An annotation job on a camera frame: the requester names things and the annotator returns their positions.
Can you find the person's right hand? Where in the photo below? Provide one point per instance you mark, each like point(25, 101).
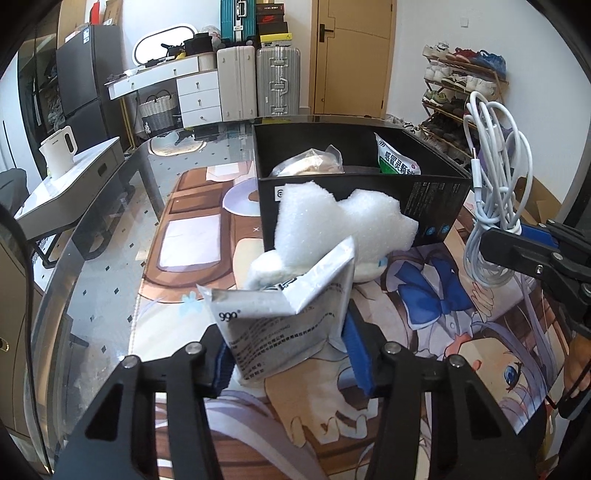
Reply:
point(579, 364)

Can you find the open cardboard box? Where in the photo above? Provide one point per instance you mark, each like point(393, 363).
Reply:
point(540, 198)

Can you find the black cardboard box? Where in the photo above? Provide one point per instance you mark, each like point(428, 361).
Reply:
point(438, 203)

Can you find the beige cabinet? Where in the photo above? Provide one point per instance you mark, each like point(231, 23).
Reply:
point(11, 323)

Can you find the white black sneakers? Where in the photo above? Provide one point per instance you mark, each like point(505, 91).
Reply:
point(404, 124)

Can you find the grey coffee table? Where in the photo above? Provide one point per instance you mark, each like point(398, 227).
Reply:
point(78, 180)

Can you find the red box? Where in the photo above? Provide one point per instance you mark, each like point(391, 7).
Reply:
point(95, 14)

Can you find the dark cloth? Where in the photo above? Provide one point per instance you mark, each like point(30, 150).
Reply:
point(11, 184)

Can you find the flat brown cardboard box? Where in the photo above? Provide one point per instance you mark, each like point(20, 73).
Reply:
point(112, 11)

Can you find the white drawer unit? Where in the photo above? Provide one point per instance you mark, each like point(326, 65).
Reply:
point(199, 99)

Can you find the white green medicine pouch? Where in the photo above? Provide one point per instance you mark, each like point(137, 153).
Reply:
point(397, 157)
point(277, 332)

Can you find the woven basket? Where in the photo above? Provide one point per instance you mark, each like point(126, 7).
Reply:
point(157, 115)

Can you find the black glass cabinet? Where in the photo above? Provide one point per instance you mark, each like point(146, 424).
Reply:
point(41, 83)

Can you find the wooden shoe rack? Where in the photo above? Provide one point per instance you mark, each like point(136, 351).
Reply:
point(501, 82)

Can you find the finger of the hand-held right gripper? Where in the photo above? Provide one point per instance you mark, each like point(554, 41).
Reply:
point(512, 251)
point(538, 231)

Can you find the rows of shoes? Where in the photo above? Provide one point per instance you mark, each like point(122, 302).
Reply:
point(489, 60)

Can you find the black round box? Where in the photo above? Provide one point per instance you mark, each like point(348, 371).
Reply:
point(197, 45)

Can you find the white dressing table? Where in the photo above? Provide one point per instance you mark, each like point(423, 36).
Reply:
point(157, 76)

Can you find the stack of shoe boxes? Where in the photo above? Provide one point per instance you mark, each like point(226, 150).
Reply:
point(272, 27)

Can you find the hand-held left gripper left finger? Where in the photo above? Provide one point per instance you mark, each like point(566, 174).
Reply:
point(224, 369)

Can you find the oval mirror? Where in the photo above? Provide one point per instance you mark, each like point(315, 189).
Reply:
point(161, 44)

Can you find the white foam piece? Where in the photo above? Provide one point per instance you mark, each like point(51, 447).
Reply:
point(304, 221)

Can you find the teal suitcase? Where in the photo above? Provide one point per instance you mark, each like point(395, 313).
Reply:
point(233, 23)

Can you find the printed desk mat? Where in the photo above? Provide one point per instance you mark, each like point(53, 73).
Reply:
point(415, 295)

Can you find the white electric kettle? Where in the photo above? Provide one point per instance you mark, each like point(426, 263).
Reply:
point(57, 152)

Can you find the wooden door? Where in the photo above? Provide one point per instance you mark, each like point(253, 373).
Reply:
point(355, 55)

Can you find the silver suitcase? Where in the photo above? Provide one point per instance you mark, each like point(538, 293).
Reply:
point(279, 83)

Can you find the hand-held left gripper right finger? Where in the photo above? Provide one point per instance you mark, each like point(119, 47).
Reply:
point(358, 355)

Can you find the black refrigerator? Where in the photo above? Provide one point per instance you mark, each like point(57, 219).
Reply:
point(87, 69)

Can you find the white suitcase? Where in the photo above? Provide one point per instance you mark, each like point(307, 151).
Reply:
point(236, 83)

